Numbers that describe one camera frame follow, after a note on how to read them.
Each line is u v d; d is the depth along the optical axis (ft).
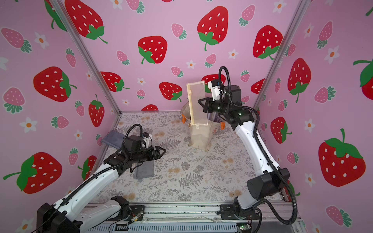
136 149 2.02
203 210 2.50
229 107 1.76
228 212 2.40
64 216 1.28
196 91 2.18
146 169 2.93
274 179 1.33
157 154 2.29
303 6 2.25
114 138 3.42
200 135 3.08
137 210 2.45
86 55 2.81
